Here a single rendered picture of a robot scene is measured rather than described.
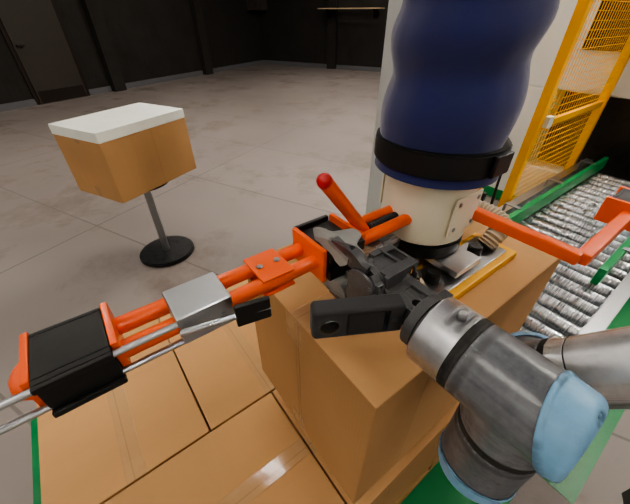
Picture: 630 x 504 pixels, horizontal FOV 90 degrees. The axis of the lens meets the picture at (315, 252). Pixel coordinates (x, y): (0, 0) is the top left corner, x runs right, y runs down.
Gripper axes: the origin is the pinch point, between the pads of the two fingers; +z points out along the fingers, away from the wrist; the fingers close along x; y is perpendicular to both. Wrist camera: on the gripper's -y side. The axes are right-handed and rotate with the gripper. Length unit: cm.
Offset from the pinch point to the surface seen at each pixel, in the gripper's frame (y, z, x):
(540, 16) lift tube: 26.1, -10.5, 29.9
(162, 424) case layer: -34, 30, -66
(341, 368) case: -4.2, -12.3, -12.8
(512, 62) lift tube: 25.1, -9.4, 25.1
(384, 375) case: 0.1, -17.0, -12.8
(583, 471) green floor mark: 94, -58, -120
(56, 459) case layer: -59, 37, -66
